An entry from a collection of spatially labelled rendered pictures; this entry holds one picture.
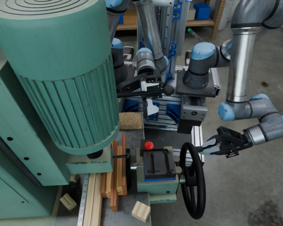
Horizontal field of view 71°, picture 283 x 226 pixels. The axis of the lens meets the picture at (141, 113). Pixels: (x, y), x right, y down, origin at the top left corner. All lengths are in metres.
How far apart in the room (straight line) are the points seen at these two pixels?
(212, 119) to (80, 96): 1.93
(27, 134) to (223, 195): 1.55
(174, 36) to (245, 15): 0.54
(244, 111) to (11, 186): 0.81
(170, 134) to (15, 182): 1.31
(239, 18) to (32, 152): 0.74
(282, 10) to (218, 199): 1.34
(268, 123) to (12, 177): 0.85
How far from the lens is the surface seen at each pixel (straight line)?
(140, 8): 0.93
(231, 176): 1.89
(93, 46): 0.33
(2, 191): 0.67
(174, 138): 1.70
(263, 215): 1.86
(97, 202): 0.68
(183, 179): 0.83
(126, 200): 0.71
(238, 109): 0.86
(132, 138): 0.83
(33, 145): 0.52
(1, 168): 0.57
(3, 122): 0.48
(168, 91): 0.62
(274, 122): 0.90
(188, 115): 1.18
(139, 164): 0.69
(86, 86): 0.35
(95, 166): 0.65
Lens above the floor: 1.57
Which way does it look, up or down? 47 degrees down
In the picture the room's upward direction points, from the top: straight up
